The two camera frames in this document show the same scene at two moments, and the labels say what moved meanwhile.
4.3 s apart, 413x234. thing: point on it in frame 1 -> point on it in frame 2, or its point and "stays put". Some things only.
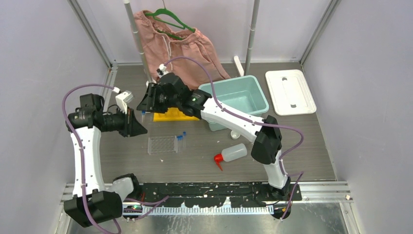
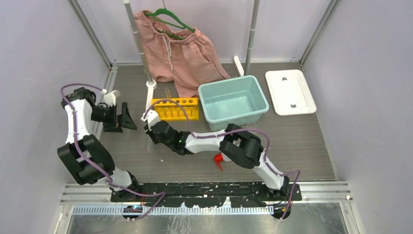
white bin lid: (289, 92) stays put
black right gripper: (149, 103) -> (146, 128)
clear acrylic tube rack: (162, 145) stays put
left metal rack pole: (135, 31) stays put
